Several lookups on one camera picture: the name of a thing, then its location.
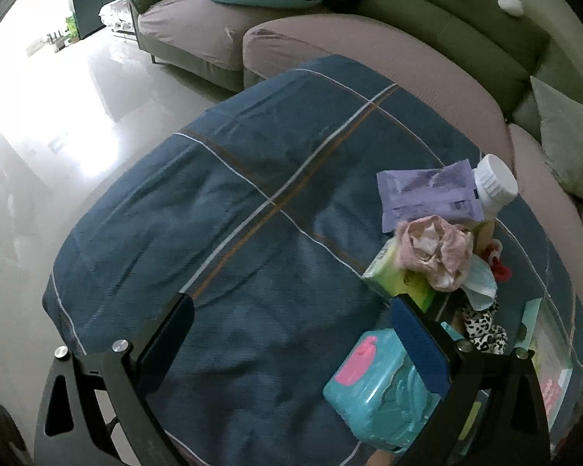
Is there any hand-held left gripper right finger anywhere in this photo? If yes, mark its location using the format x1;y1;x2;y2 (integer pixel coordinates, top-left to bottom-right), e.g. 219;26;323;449
390;294;552;466

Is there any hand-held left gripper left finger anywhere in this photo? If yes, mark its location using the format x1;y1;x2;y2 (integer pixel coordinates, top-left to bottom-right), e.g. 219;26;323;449
33;292;195;466

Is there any leopard print scrunchie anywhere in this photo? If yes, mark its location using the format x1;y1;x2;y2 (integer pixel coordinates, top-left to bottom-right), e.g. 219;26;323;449
459;301;508;355

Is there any blue face mask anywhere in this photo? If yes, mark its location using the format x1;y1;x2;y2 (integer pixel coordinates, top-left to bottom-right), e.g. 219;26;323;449
459;257;497;309

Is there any pink cloth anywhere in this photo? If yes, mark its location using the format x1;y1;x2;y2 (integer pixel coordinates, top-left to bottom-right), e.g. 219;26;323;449
393;215;474;292

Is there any white box with green rim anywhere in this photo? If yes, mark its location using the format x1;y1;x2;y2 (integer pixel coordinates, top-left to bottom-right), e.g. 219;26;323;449
515;298;574;418

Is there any purple wipes packet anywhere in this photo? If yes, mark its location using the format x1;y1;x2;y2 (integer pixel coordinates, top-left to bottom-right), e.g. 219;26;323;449
376;159;484;234

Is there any teal wipes pack pink lid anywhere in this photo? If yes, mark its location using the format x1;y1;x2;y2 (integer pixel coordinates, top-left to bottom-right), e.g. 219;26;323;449
323;329;443;454

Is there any green tissue pack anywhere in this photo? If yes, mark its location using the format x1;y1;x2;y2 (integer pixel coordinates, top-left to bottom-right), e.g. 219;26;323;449
362;238;440;312

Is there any blue plaid blanket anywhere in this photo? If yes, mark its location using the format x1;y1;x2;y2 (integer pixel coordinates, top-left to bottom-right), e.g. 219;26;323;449
42;55;583;466

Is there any white capped bottle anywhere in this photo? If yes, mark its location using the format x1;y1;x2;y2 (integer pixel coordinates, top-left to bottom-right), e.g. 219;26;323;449
471;154;519;238

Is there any light green pillow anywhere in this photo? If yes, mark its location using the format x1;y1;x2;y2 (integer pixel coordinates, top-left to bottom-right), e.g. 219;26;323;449
529;76;583;214

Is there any green sofa with mauve covers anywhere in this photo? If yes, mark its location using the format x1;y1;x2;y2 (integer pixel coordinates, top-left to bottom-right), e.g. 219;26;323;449
126;0;583;350

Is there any dark teal cabinet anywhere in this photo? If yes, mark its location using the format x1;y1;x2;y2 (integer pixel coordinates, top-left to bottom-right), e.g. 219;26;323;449
68;0;132;40

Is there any red flower hair tie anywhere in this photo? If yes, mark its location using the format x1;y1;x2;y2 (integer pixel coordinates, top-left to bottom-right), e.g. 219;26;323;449
476;238;510;282

